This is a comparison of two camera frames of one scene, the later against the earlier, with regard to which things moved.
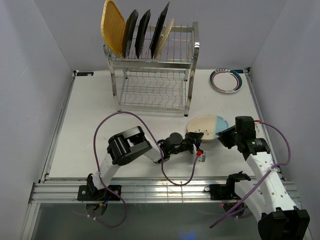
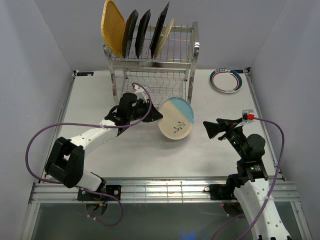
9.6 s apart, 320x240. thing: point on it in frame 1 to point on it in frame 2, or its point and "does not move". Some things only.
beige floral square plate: [155, 38] to [165, 31]
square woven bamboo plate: [113, 26] does not move
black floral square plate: [129, 29] does not move
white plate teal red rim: [225, 80] does not move
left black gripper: [194, 138] to [154, 115]
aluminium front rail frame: [135, 192] does not move
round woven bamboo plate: [165, 33] does not move
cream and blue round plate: [207, 124] to [178, 118]
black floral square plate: [141, 32] does not move
